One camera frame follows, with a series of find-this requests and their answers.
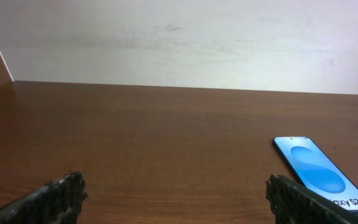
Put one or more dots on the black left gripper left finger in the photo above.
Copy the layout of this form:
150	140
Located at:
59	201

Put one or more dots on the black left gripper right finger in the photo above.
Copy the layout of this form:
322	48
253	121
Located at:
293	203

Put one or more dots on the blue Galaxy smartphone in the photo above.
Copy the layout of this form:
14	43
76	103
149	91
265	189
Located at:
316	171

